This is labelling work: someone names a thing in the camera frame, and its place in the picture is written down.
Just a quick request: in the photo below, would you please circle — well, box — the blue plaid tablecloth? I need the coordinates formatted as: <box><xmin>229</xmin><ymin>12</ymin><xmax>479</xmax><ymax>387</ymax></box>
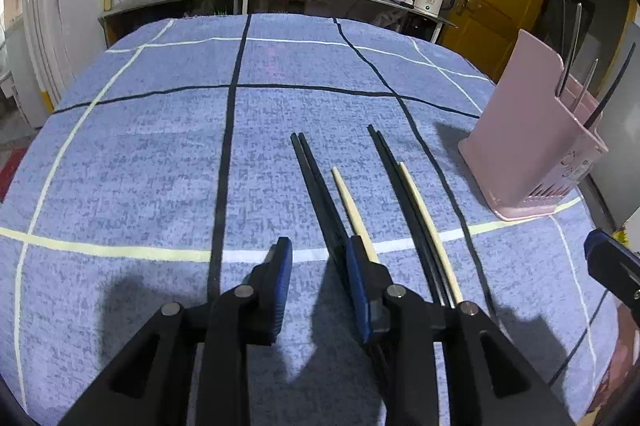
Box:
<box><xmin>1</xmin><ymin>15</ymin><xmax>617</xmax><ymax>425</ymax></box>

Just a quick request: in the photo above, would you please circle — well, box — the person's right hand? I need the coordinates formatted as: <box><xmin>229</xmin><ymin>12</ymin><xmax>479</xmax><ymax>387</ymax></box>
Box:
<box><xmin>594</xmin><ymin>305</ymin><xmax>639</xmax><ymax>420</ymax></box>

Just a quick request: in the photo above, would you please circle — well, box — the wooden chopstick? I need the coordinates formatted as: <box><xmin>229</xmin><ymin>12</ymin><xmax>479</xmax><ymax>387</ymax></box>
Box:
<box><xmin>331</xmin><ymin>166</ymin><xmax>380</xmax><ymax>264</ymax></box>
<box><xmin>398</xmin><ymin>162</ymin><xmax>463</xmax><ymax>306</ymax></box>

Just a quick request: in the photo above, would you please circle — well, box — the steel kitchen counter table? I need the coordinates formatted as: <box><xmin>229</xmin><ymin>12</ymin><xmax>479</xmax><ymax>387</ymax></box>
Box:
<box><xmin>239</xmin><ymin>0</ymin><xmax>454</xmax><ymax>43</ymax></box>

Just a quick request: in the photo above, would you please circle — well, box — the steel shelf stand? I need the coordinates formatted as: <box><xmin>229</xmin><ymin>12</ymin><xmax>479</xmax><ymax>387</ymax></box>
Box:
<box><xmin>98</xmin><ymin>0</ymin><xmax>244</xmax><ymax>47</ymax></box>

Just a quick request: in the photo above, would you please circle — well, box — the wooden chopstick left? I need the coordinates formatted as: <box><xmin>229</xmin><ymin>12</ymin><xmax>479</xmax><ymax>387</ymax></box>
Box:
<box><xmin>331</xmin><ymin>166</ymin><xmax>380</xmax><ymax>264</ymax></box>

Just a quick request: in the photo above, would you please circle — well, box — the pink utensil holder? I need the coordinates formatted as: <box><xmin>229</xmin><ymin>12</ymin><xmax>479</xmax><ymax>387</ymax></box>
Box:
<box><xmin>458</xmin><ymin>30</ymin><xmax>608</xmax><ymax>221</ymax></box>

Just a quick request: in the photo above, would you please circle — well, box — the silver refrigerator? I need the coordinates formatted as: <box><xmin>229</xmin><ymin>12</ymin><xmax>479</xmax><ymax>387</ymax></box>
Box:
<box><xmin>592</xmin><ymin>5</ymin><xmax>639</xmax><ymax>227</ymax></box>

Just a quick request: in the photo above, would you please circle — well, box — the wooden chopstick right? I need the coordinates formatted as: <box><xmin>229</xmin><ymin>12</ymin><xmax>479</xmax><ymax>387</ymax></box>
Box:
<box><xmin>398</xmin><ymin>162</ymin><xmax>463</xmax><ymax>306</ymax></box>

